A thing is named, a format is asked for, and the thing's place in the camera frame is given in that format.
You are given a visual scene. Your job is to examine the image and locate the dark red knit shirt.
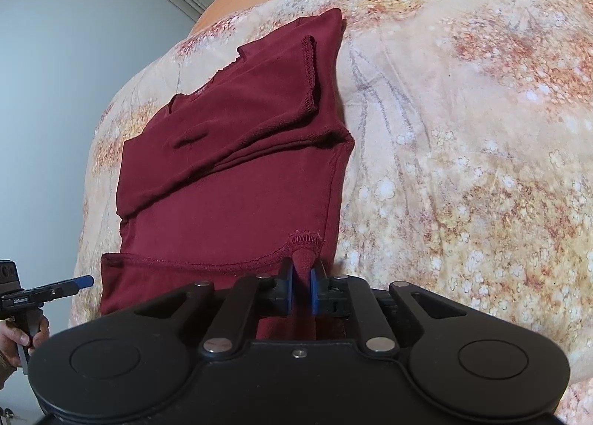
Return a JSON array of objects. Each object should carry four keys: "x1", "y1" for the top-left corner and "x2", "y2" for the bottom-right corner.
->
[{"x1": 99, "y1": 8, "x2": 355, "y2": 316}]

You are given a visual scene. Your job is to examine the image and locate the person left hand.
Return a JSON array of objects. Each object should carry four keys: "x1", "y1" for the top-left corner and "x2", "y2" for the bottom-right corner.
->
[{"x1": 0, "y1": 313, "x2": 50, "y2": 368}]

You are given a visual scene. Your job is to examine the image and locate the floral beige quilt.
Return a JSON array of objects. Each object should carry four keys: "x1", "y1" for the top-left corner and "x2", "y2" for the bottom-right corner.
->
[{"x1": 75, "y1": 0, "x2": 592, "y2": 424}]

